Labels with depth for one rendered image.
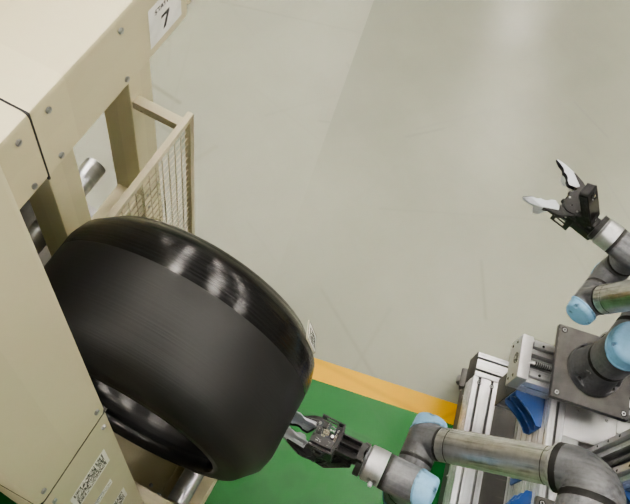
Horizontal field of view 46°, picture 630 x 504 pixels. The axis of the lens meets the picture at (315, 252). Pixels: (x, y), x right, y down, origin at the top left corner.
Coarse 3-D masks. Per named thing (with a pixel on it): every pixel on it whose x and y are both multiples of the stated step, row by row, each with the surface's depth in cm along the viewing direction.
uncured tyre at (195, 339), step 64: (64, 256) 129; (128, 256) 123; (192, 256) 124; (128, 320) 117; (192, 320) 119; (256, 320) 125; (128, 384) 116; (192, 384) 117; (256, 384) 124; (192, 448) 158; (256, 448) 127
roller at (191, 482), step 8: (184, 472) 159; (192, 472) 158; (184, 480) 157; (192, 480) 157; (200, 480) 159; (176, 488) 157; (184, 488) 156; (192, 488) 157; (168, 496) 157; (176, 496) 155; (184, 496) 156; (192, 496) 158
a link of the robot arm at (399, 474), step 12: (396, 456) 149; (396, 468) 146; (408, 468) 147; (420, 468) 148; (384, 480) 146; (396, 480) 146; (408, 480) 145; (420, 480) 145; (432, 480) 146; (396, 492) 146; (408, 492) 145; (420, 492) 145; (432, 492) 145
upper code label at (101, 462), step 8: (104, 456) 100; (96, 464) 98; (104, 464) 102; (88, 472) 96; (96, 472) 100; (88, 480) 98; (96, 480) 103; (80, 488) 96; (88, 488) 100; (72, 496) 94; (80, 496) 98
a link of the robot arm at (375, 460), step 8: (376, 448) 149; (368, 456) 148; (376, 456) 148; (384, 456) 148; (368, 464) 147; (376, 464) 147; (384, 464) 147; (360, 472) 148; (368, 472) 147; (376, 472) 146; (368, 480) 149; (376, 480) 147
